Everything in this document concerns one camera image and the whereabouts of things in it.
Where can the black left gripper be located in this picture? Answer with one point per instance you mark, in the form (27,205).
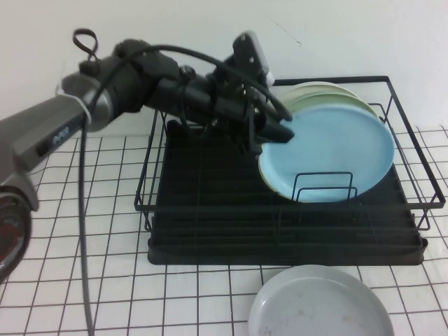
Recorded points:
(232,105)

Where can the light blue plate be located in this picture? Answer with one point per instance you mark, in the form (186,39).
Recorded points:
(332,154)

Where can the pale sage plate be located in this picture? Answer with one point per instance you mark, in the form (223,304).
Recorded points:
(315,88)

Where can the green plate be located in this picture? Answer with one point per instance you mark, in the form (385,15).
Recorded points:
(336,101)

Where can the grey plate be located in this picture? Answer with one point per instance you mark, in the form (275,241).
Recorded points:
(315,304)

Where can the black plastic drip tray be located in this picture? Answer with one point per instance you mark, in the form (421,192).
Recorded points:
(210,175)

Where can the white grid tablecloth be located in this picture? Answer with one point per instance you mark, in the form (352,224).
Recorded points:
(105,273)

